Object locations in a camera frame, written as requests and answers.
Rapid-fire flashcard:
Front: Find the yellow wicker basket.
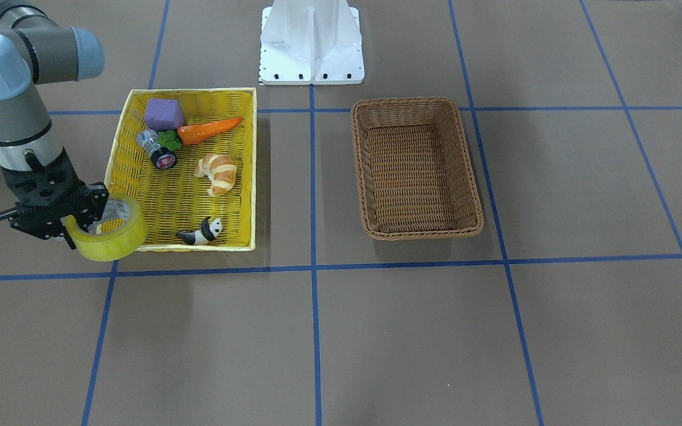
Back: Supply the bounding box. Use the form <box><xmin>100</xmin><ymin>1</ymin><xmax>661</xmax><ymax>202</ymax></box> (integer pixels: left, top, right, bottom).
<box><xmin>104</xmin><ymin>87</ymin><xmax>258</xmax><ymax>253</ymax></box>

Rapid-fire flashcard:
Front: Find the yellow tape roll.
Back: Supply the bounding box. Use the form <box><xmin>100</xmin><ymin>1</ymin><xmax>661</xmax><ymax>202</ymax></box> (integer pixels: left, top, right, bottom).
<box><xmin>65</xmin><ymin>193</ymin><xmax>148</xmax><ymax>262</ymax></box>

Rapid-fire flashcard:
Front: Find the toy panda figure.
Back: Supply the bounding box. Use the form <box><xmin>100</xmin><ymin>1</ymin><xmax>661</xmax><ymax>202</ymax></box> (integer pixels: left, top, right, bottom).
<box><xmin>175</xmin><ymin>217</ymin><xmax>224</xmax><ymax>246</ymax></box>

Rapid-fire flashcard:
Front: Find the purple foam cube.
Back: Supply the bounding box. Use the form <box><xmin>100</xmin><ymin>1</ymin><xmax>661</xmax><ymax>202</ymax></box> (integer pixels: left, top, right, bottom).
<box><xmin>143</xmin><ymin>98</ymin><xmax>185</xmax><ymax>131</ymax></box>

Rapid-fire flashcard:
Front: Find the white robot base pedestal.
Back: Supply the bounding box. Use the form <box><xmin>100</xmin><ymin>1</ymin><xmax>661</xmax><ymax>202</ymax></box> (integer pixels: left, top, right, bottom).
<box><xmin>258</xmin><ymin>1</ymin><xmax>365</xmax><ymax>86</ymax></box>

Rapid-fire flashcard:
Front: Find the toy croissant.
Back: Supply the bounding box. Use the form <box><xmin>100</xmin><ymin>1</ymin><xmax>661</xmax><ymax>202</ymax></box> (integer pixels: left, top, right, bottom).
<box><xmin>193</xmin><ymin>153</ymin><xmax>237</xmax><ymax>198</ymax></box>

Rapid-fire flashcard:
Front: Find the brown paper table mat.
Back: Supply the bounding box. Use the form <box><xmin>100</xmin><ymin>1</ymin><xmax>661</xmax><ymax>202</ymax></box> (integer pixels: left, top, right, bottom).
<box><xmin>0</xmin><ymin>1</ymin><xmax>682</xmax><ymax>425</ymax></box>

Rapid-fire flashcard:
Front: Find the small dark can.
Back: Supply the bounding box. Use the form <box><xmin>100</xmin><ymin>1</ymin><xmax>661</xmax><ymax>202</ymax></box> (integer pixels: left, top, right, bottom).
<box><xmin>136</xmin><ymin>129</ymin><xmax>178</xmax><ymax>170</ymax></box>

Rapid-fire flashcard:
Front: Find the brown wicker basket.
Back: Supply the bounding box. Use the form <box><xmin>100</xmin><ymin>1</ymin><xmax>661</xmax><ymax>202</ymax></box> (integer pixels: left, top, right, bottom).
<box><xmin>350</xmin><ymin>96</ymin><xmax>484</xmax><ymax>241</ymax></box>

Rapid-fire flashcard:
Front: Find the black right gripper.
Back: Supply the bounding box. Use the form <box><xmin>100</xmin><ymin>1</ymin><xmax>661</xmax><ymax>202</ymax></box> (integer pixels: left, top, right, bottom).
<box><xmin>2</xmin><ymin>149</ymin><xmax>110</xmax><ymax>240</ymax></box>

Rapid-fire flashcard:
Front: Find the orange toy carrot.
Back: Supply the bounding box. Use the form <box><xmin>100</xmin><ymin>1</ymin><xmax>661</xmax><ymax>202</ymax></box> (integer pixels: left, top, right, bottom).
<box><xmin>157</xmin><ymin>118</ymin><xmax>243</xmax><ymax>151</ymax></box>

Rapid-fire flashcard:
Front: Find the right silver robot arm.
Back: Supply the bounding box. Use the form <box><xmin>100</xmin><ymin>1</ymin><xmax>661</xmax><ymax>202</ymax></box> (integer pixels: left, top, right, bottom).
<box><xmin>0</xmin><ymin>1</ymin><xmax>109</xmax><ymax>249</ymax></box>

